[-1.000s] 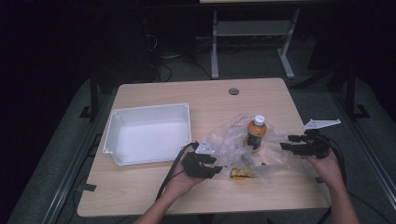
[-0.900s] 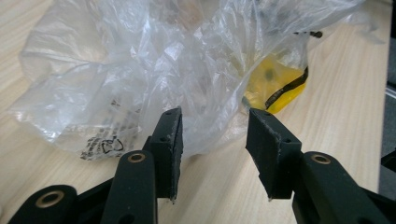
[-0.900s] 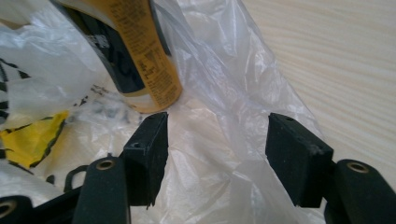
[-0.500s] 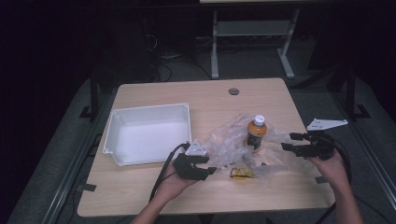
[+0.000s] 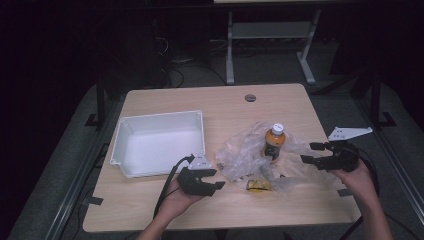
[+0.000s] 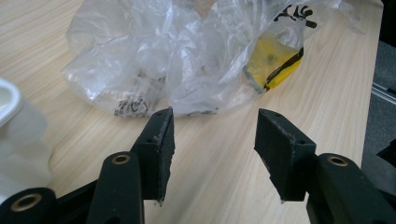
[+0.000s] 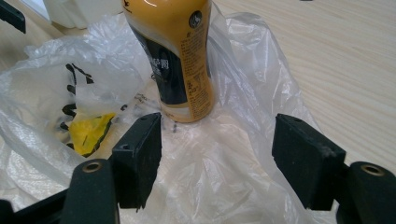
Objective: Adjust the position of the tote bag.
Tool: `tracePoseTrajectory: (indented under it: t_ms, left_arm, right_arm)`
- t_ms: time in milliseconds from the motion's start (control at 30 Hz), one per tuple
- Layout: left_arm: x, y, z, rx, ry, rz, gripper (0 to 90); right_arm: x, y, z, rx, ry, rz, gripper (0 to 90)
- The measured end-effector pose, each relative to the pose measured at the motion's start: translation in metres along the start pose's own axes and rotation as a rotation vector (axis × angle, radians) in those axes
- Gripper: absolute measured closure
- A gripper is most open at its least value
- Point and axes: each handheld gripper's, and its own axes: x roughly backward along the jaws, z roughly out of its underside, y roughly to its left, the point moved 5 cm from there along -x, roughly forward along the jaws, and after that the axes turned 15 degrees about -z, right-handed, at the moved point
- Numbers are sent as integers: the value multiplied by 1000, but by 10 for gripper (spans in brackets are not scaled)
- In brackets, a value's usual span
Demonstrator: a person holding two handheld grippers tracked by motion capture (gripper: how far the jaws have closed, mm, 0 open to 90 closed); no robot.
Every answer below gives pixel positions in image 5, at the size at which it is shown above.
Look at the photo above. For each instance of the metal floor rail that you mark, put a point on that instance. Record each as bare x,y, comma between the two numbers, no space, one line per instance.
396,160
76,180

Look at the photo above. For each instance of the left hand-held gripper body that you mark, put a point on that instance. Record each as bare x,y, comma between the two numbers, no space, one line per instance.
191,183

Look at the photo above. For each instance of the orange juice bottle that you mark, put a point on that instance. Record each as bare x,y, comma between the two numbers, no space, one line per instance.
274,141

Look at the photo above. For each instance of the clear plastic bag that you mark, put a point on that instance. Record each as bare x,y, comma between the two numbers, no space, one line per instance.
240,156

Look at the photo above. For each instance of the white plastic bin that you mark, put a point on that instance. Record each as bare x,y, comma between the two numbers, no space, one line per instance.
156,146

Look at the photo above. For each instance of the yellow pouch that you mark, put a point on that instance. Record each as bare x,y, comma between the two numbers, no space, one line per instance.
258,186

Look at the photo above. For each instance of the white metal desk frame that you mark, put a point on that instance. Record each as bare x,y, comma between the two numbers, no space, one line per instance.
270,31

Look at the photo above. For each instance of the black stand post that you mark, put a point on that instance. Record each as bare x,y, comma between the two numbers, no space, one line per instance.
376,96
101,103

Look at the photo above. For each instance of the black tape strip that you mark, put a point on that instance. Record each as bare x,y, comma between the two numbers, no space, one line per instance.
94,200
344,192

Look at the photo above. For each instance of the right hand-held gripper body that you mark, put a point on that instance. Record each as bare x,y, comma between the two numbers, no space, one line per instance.
343,156

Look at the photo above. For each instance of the person's right hand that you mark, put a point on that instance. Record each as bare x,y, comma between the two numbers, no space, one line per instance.
358,181

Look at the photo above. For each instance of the person's left hand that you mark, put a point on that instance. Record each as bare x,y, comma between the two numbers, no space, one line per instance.
178,201

